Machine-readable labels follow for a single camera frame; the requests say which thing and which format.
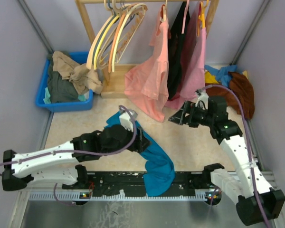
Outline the beige t shirt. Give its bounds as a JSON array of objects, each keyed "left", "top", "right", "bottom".
[{"left": 52, "top": 51, "right": 103, "bottom": 95}]

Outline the wooden clothes rack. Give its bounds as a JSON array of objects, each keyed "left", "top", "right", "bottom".
[{"left": 75, "top": 0, "right": 219, "bottom": 98}]

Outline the salmon pink t shirt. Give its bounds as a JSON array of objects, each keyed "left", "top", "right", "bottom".
[{"left": 124, "top": 13, "right": 169, "bottom": 122}]

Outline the cream plastic hanger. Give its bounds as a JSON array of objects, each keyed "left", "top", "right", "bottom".
[{"left": 85, "top": 3, "right": 148, "bottom": 70}]

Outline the black t shirt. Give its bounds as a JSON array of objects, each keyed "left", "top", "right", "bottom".
[{"left": 167, "top": 2, "right": 190, "bottom": 100}]

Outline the dark grey t shirt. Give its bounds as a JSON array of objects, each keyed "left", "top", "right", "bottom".
[{"left": 47, "top": 56, "right": 79, "bottom": 104}]

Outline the beige hanger with shirt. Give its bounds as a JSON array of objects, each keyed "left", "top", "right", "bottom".
[{"left": 160, "top": 0, "right": 168, "bottom": 22}]

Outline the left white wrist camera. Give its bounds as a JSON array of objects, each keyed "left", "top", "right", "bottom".
[{"left": 119, "top": 110, "right": 133, "bottom": 132}]

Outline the light blue cloth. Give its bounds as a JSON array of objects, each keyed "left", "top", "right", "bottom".
[{"left": 205, "top": 65, "right": 237, "bottom": 87}]

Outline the mint green cloth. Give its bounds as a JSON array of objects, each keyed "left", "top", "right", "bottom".
[{"left": 43, "top": 87, "right": 89, "bottom": 104}]

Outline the pink hanger with shirt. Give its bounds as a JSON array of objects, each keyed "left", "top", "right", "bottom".
[{"left": 181, "top": 0, "right": 190, "bottom": 34}]

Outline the brown t shirt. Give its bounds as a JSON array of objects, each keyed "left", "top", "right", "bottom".
[{"left": 206, "top": 72, "right": 255, "bottom": 120}]

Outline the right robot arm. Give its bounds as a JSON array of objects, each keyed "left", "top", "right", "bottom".
[{"left": 169, "top": 96, "right": 285, "bottom": 226}]

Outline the yellow hanger with shirt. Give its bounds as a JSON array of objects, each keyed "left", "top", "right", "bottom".
[{"left": 196, "top": 0, "right": 209, "bottom": 37}]

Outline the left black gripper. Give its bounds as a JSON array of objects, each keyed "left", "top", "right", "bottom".
[{"left": 103, "top": 121, "right": 152, "bottom": 156}]

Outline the orange plastic hanger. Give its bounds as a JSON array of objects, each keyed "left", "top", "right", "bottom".
[{"left": 107, "top": 9, "right": 143, "bottom": 73}]

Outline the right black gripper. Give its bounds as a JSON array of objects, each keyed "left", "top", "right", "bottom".
[{"left": 169, "top": 100, "right": 214, "bottom": 128}]

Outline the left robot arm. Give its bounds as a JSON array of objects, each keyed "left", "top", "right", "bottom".
[{"left": 1, "top": 124, "right": 151, "bottom": 191}]

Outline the blue plastic bin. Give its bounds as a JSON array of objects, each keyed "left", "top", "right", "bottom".
[{"left": 35, "top": 54, "right": 94, "bottom": 113}]

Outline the yellow cloth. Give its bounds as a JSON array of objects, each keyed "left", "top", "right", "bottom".
[{"left": 205, "top": 71, "right": 248, "bottom": 84}]

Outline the teal blue t shirt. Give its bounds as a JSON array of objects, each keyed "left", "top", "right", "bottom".
[{"left": 105, "top": 112, "right": 176, "bottom": 197}]

